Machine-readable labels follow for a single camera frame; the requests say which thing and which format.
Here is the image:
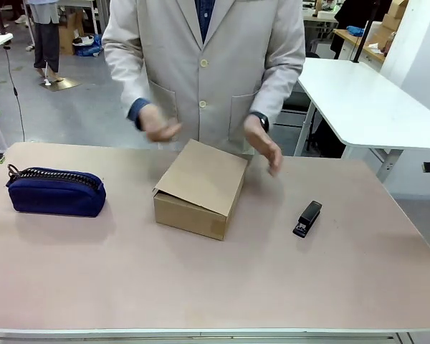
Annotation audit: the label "blue plastic bag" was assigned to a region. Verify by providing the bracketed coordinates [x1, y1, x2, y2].
[72, 34, 105, 58]

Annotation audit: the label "stacked cardboard boxes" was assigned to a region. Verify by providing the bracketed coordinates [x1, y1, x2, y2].
[379, 0, 410, 32]

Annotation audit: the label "person's left hand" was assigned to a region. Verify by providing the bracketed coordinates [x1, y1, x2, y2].
[244, 114, 285, 178]

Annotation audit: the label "open cardboard floor box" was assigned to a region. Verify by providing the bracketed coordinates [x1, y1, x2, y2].
[58, 12, 86, 57]

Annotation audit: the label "wooden workbench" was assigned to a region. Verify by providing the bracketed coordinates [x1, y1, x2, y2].
[332, 28, 387, 65]

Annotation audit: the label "black hanging cable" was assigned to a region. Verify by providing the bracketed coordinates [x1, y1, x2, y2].
[2, 44, 26, 143]

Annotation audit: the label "person's right forearm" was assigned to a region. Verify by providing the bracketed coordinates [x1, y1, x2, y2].
[116, 60, 155, 132]

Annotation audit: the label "person in beige lab coat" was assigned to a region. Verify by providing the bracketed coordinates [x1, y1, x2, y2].
[102, 0, 307, 158]

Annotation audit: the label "person's left forearm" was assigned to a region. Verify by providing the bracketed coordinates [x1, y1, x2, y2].
[249, 60, 302, 119]

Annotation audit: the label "gold floor plate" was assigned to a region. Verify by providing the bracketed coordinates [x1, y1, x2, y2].
[39, 77, 83, 92]

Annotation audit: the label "large white side table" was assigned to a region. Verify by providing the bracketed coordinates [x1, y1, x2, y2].
[292, 57, 430, 186]

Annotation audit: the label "black wristwatch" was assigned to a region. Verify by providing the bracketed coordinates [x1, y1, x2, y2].
[249, 111, 271, 133]

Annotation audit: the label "black stand pole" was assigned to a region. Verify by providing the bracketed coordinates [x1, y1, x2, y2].
[350, 0, 381, 65]

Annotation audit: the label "navy blue zipper pouch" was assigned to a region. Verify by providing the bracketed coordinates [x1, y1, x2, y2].
[5, 163, 108, 219]

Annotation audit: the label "background person in jeans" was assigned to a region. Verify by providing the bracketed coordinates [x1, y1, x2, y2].
[26, 0, 65, 82]

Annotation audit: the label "brown cardboard box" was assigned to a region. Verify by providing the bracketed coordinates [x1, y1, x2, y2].
[152, 138, 249, 242]

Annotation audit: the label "background person in black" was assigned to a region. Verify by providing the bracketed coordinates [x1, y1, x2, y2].
[329, 0, 372, 60]

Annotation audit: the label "black stapler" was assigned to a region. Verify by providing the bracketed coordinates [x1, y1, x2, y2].
[292, 200, 323, 238]

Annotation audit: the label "person's right hand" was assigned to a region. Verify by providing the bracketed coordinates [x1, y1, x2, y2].
[138, 102, 184, 144]

